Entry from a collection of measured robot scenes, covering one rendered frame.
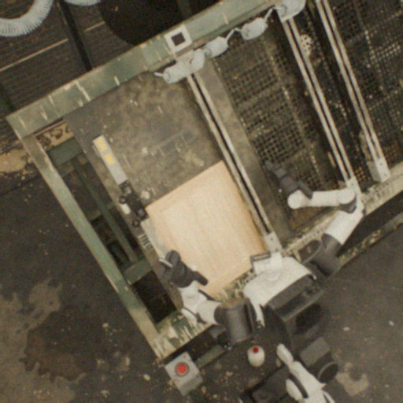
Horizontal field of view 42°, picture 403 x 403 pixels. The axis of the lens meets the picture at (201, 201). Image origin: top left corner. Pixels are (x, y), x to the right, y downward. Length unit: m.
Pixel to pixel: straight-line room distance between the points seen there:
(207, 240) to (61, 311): 1.57
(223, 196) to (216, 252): 0.28
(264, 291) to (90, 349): 1.77
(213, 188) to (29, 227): 2.05
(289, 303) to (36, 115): 1.22
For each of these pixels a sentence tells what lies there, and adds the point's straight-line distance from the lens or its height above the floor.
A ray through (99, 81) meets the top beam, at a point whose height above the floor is 1.84.
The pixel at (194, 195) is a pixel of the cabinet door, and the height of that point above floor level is 1.27.
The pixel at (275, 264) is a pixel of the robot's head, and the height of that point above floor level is 1.44.
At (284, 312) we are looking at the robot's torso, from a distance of 2.02.
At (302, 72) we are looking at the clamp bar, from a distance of 2.58.
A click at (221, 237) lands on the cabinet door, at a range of 2.53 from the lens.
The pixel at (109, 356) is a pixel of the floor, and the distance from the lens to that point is 3.56.
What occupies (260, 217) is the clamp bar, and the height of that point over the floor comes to 1.10.
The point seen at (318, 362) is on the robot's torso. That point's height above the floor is 1.07.
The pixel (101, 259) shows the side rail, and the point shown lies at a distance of 2.34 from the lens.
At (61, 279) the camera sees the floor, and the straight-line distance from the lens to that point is 3.87.
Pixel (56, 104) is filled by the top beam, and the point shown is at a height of 1.84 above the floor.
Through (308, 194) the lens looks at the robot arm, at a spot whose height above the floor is 1.28.
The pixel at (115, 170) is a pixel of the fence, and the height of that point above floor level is 1.52.
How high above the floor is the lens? 3.30
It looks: 57 degrees down
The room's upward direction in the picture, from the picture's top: 11 degrees counter-clockwise
